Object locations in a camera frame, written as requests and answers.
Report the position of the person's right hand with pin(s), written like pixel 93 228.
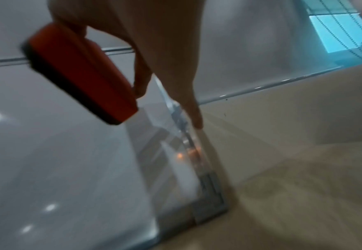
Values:
pixel 156 29

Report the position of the orange whiteboard eraser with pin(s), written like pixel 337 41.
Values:
pixel 82 73

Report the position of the window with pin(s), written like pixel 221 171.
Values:
pixel 338 29

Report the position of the silver metal rail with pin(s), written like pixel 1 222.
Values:
pixel 270 84

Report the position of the whiteboard with metal frame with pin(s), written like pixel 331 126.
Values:
pixel 60 171

